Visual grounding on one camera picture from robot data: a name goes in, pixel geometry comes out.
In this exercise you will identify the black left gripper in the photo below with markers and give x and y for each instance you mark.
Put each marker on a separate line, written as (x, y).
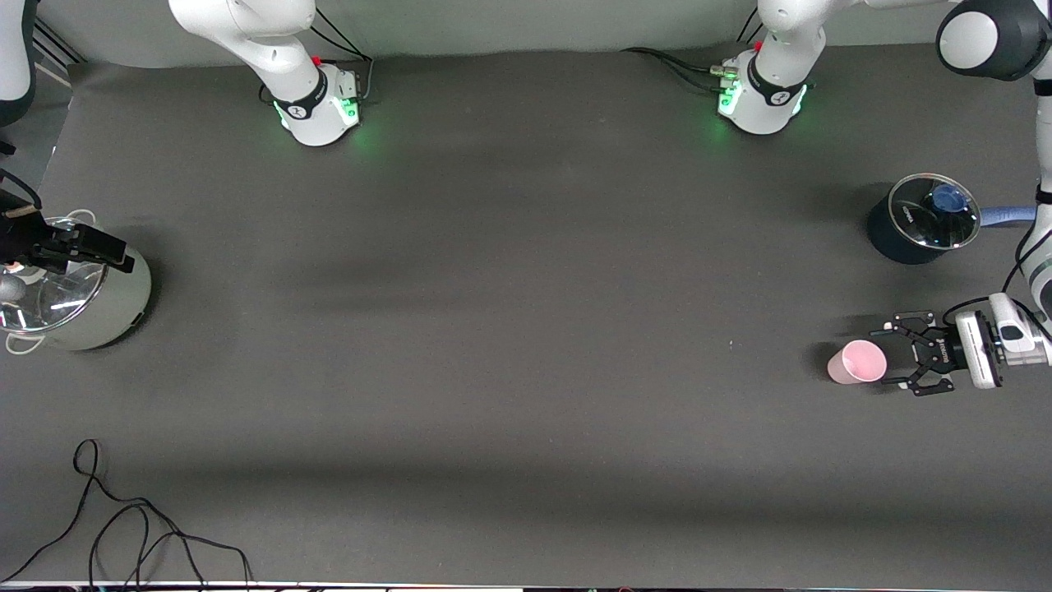
(945, 355)

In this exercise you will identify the pink cup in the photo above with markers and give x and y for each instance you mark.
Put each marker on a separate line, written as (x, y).
(857, 362)

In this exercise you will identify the aluminium frame rail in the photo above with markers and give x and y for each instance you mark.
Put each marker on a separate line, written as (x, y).
(57, 49)

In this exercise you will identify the glass lid with blue knob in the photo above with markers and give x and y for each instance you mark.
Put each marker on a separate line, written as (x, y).
(929, 222)

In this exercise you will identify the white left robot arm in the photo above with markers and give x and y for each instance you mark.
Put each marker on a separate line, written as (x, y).
(781, 82)

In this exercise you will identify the dark grey table mat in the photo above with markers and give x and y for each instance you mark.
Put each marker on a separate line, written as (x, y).
(526, 329)

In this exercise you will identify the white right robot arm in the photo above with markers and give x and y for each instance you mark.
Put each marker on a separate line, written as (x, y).
(271, 49)

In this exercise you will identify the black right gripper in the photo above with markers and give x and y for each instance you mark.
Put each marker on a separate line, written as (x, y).
(23, 242)

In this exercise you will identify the glass lid with copper knob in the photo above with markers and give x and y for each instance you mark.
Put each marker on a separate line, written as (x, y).
(57, 304)

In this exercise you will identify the light green cooking pot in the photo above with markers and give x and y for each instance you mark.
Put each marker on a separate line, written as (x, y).
(115, 312)

